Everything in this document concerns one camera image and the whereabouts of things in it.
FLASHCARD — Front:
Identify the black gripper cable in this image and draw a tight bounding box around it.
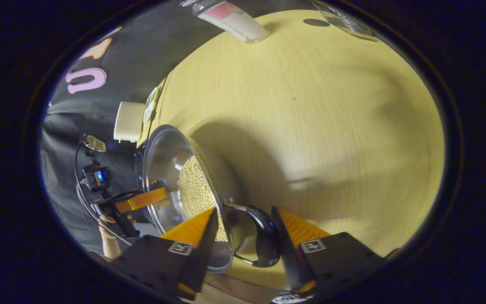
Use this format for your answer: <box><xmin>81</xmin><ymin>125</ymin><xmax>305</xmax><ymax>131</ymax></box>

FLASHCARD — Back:
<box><xmin>74</xmin><ymin>143</ymin><xmax>134</xmax><ymax>246</ymax></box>

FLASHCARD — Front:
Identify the white divided grain dish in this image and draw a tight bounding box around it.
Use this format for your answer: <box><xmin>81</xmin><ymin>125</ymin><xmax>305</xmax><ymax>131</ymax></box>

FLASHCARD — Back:
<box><xmin>143</xmin><ymin>87</ymin><xmax>160</xmax><ymax>124</ymax></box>

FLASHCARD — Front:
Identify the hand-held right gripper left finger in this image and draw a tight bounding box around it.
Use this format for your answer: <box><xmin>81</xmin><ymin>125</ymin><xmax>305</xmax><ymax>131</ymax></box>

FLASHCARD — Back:
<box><xmin>110</xmin><ymin>208</ymin><xmax>219</xmax><ymax>298</ymax></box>

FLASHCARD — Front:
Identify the silver pot with black handles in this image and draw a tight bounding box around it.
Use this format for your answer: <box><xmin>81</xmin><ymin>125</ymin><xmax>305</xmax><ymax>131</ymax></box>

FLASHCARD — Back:
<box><xmin>142</xmin><ymin>125</ymin><xmax>282</xmax><ymax>273</ymax></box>

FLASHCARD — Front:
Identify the small bottle with pink label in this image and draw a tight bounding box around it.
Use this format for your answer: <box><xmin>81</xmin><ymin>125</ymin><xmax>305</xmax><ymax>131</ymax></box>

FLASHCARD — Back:
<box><xmin>192</xmin><ymin>0</ymin><xmax>269</xmax><ymax>43</ymax></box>

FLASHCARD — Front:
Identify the pile of yellow soybeans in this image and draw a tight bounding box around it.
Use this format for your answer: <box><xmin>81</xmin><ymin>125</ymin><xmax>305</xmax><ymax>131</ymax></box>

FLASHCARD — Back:
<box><xmin>177</xmin><ymin>155</ymin><xmax>229</xmax><ymax>242</ymax></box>

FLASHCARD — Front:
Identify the white toaster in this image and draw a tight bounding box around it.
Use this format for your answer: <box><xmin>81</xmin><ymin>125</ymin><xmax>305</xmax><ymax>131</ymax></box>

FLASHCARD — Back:
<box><xmin>113</xmin><ymin>101</ymin><xmax>146</xmax><ymax>143</ymax></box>

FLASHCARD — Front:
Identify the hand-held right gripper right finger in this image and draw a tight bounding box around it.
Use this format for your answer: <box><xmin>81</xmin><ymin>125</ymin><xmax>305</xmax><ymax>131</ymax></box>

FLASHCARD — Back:
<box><xmin>271</xmin><ymin>206</ymin><xmax>389</xmax><ymax>296</ymax></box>

